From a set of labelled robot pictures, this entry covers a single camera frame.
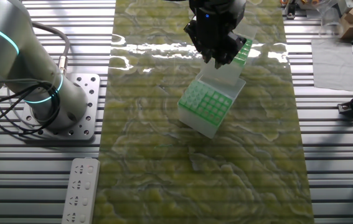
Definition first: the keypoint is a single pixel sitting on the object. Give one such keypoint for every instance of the white power strip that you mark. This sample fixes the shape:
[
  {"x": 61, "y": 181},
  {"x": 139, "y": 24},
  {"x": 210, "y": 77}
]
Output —
[{"x": 81, "y": 193}]

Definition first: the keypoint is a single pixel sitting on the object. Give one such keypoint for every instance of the green marble pattern mat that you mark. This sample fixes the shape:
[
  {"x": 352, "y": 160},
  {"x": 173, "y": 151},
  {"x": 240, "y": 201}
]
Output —
[{"x": 163, "y": 171}]

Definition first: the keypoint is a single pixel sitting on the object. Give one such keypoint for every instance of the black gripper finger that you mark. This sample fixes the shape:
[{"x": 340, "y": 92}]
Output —
[
  {"x": 232, "y": 49},
  {"x": 199, "y": 42}
]

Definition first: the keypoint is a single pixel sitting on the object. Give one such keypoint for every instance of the green rack pipette tip box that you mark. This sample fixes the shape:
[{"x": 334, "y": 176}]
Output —
[
  {"x": 201, "y": 123},
  {"x": 244, "y": 55}
]

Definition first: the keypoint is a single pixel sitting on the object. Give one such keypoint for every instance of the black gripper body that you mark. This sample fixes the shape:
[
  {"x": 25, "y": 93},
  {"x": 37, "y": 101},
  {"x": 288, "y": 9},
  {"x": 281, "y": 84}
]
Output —
[{"x": 216, "y": 21}]

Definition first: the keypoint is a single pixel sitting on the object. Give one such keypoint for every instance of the white paper sheet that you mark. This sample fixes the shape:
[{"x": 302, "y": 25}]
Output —
[{"x": 333, "y": 65}]

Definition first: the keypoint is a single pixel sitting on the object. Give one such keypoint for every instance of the silver perforated base plate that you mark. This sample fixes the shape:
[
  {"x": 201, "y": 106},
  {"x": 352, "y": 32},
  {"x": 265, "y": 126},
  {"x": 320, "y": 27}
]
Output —
[{"x": 93, "y": 112}]

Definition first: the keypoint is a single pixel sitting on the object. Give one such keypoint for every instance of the clear plastic cup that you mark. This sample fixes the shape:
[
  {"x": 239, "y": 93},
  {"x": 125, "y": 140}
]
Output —
[{"x": 330, "y": 21}]

